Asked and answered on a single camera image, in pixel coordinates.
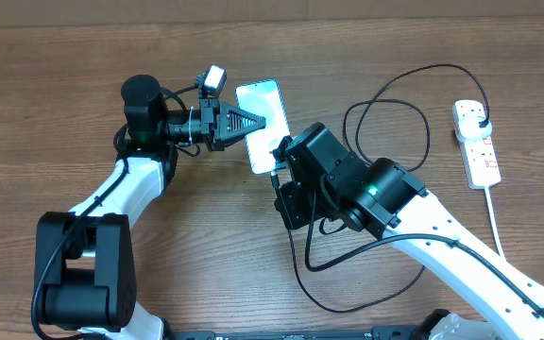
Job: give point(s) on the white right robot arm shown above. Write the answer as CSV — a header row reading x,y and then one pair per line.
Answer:
x,y
383,198

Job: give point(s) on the white power extension strip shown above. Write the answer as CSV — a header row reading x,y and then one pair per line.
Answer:
x,y
479,157

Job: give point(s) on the white charger adapter plug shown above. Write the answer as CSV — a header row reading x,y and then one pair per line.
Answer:
x,y
469,129

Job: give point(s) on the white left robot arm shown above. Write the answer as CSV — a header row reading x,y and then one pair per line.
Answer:
x,y
85,278

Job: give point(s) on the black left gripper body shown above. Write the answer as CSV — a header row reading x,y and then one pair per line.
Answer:
x,y
208,118

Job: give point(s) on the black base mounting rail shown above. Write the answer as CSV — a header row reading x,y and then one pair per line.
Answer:
x,y
375,333

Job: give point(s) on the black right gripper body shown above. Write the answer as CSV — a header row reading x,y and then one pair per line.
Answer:
x,y
297,201

